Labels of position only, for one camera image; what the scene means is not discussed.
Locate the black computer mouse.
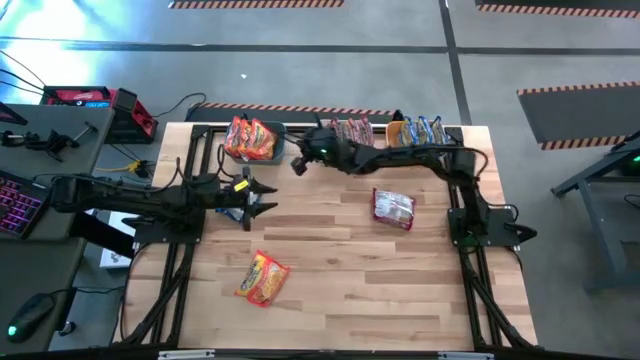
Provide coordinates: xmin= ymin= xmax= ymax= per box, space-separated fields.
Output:
xmin=6 ymin=292 xmax=57 ymax=345

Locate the dark teal plastic bin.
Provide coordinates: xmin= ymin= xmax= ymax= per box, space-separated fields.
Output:
xmin=223 ymin=119 xmax=288 ymax=166

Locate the small black hand tool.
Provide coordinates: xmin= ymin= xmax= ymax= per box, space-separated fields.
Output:
xmin=73 ymin=121 xmax=100 ymax=145

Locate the dark grey desk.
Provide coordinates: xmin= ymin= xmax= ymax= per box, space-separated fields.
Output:
xmin=0 ymin=103 xmax=116 ymax=242
xmin=0 ymin=237 xmax=87 ymax=354

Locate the red tool case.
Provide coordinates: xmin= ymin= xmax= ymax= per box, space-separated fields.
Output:
xmin=39 ymin=84 xmax=119 ymax=109

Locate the blue ramen noodle pack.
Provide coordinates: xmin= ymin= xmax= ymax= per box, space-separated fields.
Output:
xmin=398 ymin=117 xmax=419 ymax=147
xmin=415 ymin=115 xmax=434 ymax=146
xmin=215 ymin=193 xmax=262 ymax=224
xmin=430 ymin=115 xmax=450 ymax=146

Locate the red black battery charger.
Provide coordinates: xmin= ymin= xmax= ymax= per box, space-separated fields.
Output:
xmin=105 ymin=87 xmax=159 ymax=145

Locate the black flat bar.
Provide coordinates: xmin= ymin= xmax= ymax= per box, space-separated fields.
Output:
xmin=68 ymin=209 xmax=137 ymax=260

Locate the black clamp mount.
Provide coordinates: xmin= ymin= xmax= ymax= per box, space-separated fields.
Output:
xmin=0 ymin=128 xmax=81 ymax=164

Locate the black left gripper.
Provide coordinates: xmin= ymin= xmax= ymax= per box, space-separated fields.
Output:
xmin=214 ymin=166 xmax=280 ymax=233

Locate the backlit black keyboard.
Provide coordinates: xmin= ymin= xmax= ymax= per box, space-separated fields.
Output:
xmin=0 ymin=169 xmax=59 ymax=240

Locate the black hazard-striped floor mat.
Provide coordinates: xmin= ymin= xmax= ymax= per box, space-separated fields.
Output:
xmin=516 ymin=81 xmax=640 ymax=151
xmin=167 ymin=0 xmax=346 ymax=10
xmin=184 ymin=101 xmax=405 ymax=124

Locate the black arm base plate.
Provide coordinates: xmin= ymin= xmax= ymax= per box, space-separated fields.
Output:
xmin=447 ymin=207 xmax=539 ymax=249
xmin=122 ymin=203 xmax=207 ymax=246

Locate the yellow cable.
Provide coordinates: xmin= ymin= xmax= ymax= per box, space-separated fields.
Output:
xmin=94 ymin=158 xmax=154 ymax=180

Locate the white cardboard box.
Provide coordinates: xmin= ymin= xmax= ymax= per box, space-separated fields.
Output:
xmin=98 ymin=210 xmax=140 ymax=270

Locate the black angled stand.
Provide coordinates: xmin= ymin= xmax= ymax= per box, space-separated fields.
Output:
xmin=0 ymin=101 xmax=30 ymax=126

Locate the grey metal stand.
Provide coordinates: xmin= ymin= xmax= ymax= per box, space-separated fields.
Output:
xmin=549 ymin=130 xmax=640 ymax=294

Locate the black charger cable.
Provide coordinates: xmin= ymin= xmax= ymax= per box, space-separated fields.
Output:
xmin=151 ymin=92 xmax=208 ymax=120

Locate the silver metal bracket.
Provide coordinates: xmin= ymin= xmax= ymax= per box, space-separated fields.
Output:
xmin=157 ymin=349 xmax=216 ymax=360
xmin=438 ymin=352 xmax=496 ymax=360

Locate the orange ramen noodle pack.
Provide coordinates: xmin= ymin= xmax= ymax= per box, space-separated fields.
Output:
xmin=233 ymin=249 xmax=292 ymax=309
xmin=237 ymin=118 xmax=256 ymax=160
xmin=223 ymin=115 xmax=244 ymax=157
xmin=249 ymin=118 xmax=279 ymax=162

